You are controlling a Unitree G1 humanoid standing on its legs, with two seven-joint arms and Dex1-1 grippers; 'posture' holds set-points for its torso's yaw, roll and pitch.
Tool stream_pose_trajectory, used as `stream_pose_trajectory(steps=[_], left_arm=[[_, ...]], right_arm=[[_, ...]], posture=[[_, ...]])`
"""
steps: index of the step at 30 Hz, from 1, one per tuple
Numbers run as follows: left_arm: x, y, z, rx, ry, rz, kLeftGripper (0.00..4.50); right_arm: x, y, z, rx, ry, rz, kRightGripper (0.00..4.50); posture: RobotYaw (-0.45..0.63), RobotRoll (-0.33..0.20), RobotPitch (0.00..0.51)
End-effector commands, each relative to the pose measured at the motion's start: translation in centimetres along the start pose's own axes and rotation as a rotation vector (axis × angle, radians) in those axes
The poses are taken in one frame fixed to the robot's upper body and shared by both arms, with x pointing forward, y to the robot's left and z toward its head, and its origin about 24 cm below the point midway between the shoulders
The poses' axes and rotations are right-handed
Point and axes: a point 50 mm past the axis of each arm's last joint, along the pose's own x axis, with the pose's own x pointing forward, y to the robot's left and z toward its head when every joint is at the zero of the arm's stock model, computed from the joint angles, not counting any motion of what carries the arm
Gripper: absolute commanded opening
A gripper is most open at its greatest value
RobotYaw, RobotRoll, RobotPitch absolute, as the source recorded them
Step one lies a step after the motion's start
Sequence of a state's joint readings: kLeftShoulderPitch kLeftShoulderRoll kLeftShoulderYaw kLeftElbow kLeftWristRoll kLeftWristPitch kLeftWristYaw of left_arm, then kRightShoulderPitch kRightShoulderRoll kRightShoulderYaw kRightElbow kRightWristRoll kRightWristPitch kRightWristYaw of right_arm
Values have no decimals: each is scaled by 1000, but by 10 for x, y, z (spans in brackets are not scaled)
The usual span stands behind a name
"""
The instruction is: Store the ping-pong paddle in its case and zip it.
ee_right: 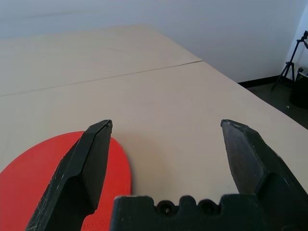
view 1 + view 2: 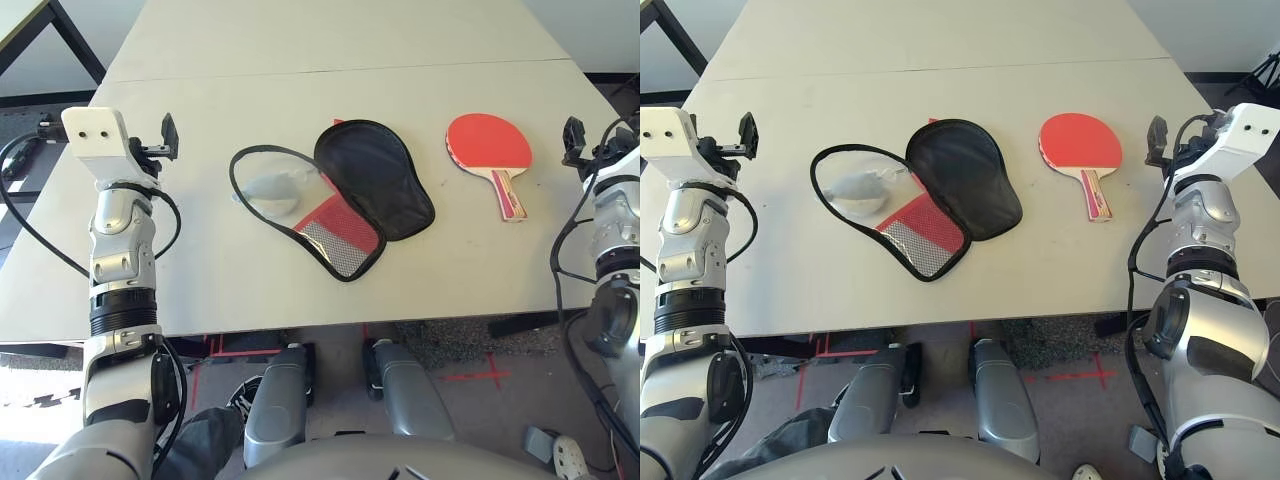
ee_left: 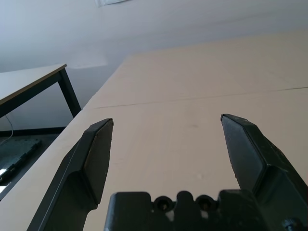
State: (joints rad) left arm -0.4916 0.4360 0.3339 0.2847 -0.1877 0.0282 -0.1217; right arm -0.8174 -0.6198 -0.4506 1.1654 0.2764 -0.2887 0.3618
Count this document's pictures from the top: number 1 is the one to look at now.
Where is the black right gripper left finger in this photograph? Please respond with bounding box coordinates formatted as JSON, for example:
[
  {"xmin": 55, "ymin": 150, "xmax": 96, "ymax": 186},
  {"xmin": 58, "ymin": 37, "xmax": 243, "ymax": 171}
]
[{"xmin": 25, "ymin": 119, "xmax": 113, "ymax": 231}]

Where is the red ping-pong paddle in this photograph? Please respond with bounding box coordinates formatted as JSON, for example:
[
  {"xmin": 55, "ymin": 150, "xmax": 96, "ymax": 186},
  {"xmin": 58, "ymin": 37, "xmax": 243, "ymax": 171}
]
[{"xmin": 0, "ymin": 131, "xmax": 132, "ymax": 231}]

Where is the black camera tripod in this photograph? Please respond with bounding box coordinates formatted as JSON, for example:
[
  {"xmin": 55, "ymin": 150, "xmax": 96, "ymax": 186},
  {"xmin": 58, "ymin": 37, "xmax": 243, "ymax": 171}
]
[{"xmin": 271, "ymin": 30, "xmax": 308, "ymax": 91}]

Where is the black bag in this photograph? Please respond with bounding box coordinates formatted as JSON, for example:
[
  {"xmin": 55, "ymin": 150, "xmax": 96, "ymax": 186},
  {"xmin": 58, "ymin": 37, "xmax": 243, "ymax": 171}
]
[{"xmin": 290, "ymin": 72, "xmax": 308, "ymax": 109}]

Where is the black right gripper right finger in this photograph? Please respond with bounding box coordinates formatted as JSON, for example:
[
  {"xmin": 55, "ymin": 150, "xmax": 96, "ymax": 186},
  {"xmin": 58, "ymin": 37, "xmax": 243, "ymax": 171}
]
[{"xmin": 220, "ymin": 119, "xmax": 308, "ymax": 231}]

